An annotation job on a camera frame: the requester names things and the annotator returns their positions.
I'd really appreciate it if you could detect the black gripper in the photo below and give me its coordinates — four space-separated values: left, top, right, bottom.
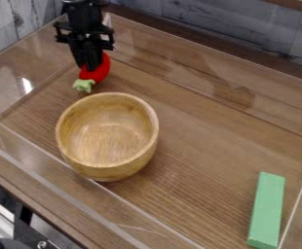
54 0 115 71

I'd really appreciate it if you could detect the red plush strawberry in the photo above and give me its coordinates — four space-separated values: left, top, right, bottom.
74 53 111 93

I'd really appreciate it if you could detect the wooden bowl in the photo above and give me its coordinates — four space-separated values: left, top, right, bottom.
55 92 161 182

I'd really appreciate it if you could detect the black metal table leg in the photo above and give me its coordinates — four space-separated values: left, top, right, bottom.
15 203 32 226

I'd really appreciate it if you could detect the green foam block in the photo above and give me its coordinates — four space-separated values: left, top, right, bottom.
246 171 285 249

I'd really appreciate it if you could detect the clear acrylic enclosure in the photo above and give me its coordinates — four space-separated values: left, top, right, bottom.
0 18 302 249

